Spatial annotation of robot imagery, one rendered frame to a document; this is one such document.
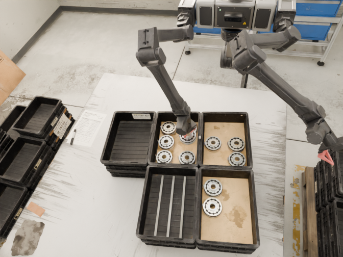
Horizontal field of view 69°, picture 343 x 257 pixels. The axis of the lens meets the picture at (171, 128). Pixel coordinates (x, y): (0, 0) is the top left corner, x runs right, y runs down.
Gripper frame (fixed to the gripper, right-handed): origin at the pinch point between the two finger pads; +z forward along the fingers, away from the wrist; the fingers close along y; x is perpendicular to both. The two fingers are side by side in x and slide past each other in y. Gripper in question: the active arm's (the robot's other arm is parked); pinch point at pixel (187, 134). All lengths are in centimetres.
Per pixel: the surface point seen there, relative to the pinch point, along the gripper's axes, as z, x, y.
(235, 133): 14.2, -13.7, 27.8
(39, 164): 56, 96, -96
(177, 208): 12.3, -26.7, -31.8
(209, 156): 13.4, -14.8, 3.9
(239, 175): 9.8, -36.4, 6.4
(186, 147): 13.4, -0.1, -2.9
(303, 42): 73, 39, 202
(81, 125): 26, 78, -47
